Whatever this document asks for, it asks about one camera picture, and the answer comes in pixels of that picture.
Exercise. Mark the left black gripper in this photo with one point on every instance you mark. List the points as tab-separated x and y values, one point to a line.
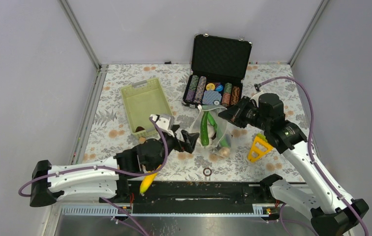
189	139

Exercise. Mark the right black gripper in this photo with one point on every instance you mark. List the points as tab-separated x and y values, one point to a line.
235	112

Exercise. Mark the small dark green pepper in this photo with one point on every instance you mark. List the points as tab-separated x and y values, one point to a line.
204	137

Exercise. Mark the clear zip top bag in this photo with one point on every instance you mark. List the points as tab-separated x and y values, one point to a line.
195	128

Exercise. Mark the garlic bulb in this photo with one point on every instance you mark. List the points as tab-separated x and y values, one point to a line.
224	152

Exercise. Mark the yellow banana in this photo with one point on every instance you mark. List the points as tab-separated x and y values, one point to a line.
147	181

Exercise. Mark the white mushroom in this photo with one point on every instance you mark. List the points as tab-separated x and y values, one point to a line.
211	132

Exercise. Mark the long green pepper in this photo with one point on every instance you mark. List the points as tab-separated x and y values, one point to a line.
221	139

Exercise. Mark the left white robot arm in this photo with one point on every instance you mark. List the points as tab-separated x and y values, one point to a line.
108	178

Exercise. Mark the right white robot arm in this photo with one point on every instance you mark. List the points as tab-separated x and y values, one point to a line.
331	210

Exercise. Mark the yellow plastic triangle tool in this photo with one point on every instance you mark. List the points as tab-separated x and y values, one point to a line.
259	148

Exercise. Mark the light green plastic basket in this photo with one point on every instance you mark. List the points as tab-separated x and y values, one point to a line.
142	99

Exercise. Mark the black poker chip case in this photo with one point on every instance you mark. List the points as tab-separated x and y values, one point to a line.
218	68

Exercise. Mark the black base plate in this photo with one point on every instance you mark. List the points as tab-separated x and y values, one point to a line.
197	197

